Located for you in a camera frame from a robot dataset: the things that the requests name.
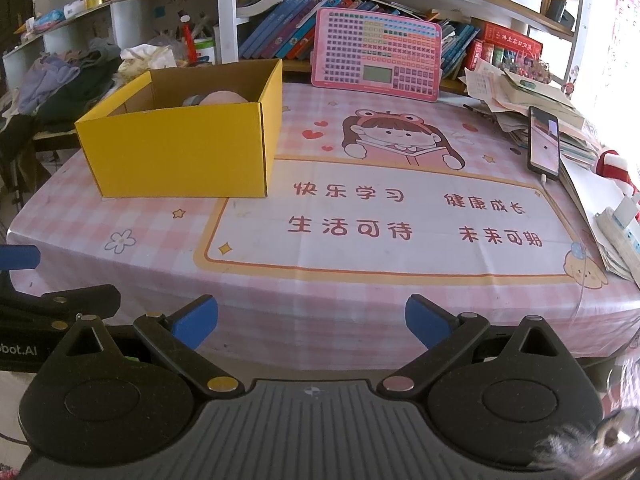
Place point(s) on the wall poster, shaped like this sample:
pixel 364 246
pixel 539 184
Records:
pixel 622 35

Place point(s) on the white pen cup green label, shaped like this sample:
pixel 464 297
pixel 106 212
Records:
pixel 206 52

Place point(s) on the pink toy keyboard tablet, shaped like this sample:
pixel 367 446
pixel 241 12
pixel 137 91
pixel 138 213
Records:
pixel 375 45

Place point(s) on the yellow cardboard box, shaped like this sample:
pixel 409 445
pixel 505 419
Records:
pixel 175 155

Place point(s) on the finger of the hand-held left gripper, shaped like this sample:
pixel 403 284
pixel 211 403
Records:
pixel 20 257
pixel 75 302

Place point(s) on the red and white plush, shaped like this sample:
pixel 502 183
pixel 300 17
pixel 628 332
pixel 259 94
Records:
pixel 615 170

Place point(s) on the crumpled white plastic bag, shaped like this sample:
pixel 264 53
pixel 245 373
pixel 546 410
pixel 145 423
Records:
pixel 147 60

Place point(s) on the red book boxes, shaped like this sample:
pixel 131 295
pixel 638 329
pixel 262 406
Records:
pixel 510 40

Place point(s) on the stack of white notebooks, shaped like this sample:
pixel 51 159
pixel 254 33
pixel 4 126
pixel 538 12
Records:
pixel 585 195

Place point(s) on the grey cloth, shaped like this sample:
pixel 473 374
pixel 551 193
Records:
pixel 97 52

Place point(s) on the blue packet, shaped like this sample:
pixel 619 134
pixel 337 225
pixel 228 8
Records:
pixel 45 21

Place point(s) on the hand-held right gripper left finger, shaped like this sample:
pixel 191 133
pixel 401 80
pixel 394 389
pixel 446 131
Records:
pixel 197 317

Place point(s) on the white bookshelf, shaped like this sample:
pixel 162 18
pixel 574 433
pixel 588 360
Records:
pixel 226 10

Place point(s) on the grey fluffy pompom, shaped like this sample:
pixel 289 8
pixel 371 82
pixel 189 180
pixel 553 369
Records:
pixel 565 452

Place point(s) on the smartphone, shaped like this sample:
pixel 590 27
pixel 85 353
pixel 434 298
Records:
pixel 544 145

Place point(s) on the red tassel pen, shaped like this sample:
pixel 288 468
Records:
pixel 188 40

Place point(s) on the pile of loose papers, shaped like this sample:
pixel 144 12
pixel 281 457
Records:
pixel 505 95

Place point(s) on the purple cloth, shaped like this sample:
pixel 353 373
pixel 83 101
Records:
pixel 47 80

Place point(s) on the row of blue children's books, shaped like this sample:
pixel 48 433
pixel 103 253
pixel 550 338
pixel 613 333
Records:
pixel 280 30

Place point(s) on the white power strip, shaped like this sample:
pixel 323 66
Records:
pixel 620 232

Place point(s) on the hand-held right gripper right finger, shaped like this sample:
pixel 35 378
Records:
pixel 430 317

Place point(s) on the pink plush toy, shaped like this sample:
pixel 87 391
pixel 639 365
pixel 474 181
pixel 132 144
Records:
pixel 225 98

